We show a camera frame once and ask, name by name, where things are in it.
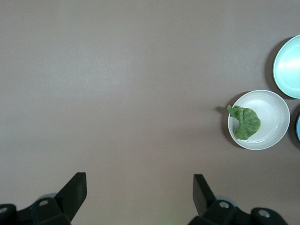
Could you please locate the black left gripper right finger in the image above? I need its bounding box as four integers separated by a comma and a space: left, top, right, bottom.
187, 173, 287, 225

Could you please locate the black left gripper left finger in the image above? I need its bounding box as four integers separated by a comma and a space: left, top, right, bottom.
0, 172, 88, 225

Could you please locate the green lettuce leaf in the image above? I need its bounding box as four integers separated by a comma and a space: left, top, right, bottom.
226, 105, 262, 141

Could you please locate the beige round plate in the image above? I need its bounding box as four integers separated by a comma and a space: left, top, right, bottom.
227, 90, 291, 150

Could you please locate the blue round plate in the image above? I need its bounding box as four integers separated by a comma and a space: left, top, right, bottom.
295, 112, 300, 143

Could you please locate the light green round plate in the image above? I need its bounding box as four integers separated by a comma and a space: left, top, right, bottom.
273, 34, 300, 99

